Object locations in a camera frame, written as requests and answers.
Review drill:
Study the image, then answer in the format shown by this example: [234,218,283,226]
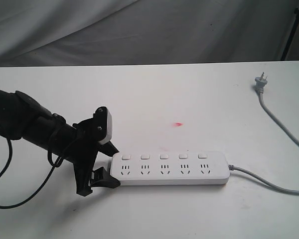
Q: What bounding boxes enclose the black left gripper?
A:
[71,114,121,197]

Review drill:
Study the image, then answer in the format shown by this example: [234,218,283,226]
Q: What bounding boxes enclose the white five-outlet power strip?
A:
[110,151,230,186]

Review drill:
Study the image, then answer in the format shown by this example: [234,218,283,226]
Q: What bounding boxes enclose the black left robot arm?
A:
[0,90,120,196]

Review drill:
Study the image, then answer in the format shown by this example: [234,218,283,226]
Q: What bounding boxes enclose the grey backdrop cloth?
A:
[0,0,299,67]

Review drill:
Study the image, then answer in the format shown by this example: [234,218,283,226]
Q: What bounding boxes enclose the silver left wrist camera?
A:
[92,106,113,145]

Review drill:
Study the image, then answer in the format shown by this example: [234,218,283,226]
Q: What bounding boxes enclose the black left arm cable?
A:
[0,129,88,208]

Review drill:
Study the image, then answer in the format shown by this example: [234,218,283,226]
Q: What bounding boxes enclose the grey power cord with plug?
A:
[228,71,299,194]

